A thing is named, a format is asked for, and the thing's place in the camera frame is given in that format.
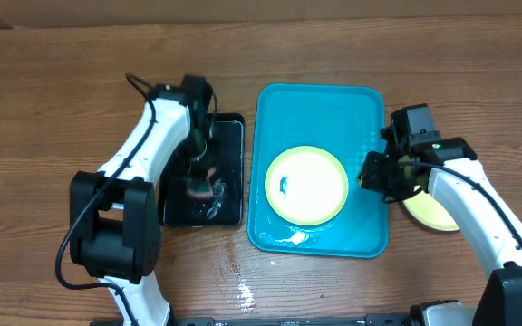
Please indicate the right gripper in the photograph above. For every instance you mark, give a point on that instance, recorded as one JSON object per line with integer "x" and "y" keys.
{"x": 372, "y": 179}

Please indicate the green scrub sponge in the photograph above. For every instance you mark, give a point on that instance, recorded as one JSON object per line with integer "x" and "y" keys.
{"x": 201, "y": 187}

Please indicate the yellow-green plate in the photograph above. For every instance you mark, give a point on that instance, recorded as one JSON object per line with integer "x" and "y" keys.
{"x": 422, "y": 206}
{"x": 306, "y": 185}

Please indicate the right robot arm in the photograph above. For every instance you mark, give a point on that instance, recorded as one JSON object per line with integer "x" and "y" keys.
{"x": 417, "y": 159}

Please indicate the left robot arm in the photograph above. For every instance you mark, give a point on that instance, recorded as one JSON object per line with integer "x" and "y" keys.
{"x": 114, "y": 212}

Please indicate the black water tray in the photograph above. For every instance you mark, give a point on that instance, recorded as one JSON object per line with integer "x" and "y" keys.
{"x": 222, "y": 205}

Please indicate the teal plastic tray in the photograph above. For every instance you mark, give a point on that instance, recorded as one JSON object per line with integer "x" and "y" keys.
{"x": 343, "y": 120}

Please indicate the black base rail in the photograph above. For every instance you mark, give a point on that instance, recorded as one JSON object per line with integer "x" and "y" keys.
{"x": 371, "y": 319}

